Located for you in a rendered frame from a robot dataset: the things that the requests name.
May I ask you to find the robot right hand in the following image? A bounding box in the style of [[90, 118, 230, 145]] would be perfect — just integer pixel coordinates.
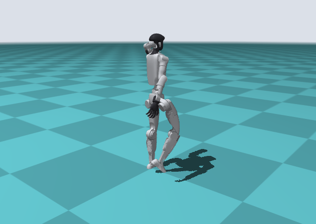
[[146, 96, 159, 118]]

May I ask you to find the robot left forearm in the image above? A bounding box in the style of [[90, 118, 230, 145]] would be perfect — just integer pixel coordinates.
[[144, 41, 156, 53]]

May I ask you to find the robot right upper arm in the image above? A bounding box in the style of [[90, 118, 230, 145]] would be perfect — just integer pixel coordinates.
[[158, 55, 169, 80]]

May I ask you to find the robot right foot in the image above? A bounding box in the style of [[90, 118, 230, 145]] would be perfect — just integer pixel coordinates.
[[151, 159, 166, 173]]

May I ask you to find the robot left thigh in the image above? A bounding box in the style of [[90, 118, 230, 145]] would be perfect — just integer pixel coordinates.
[[145, 99, 159, 139]]

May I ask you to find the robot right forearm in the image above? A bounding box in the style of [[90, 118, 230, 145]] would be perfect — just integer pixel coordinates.
[[154, 75, 167, 101]]

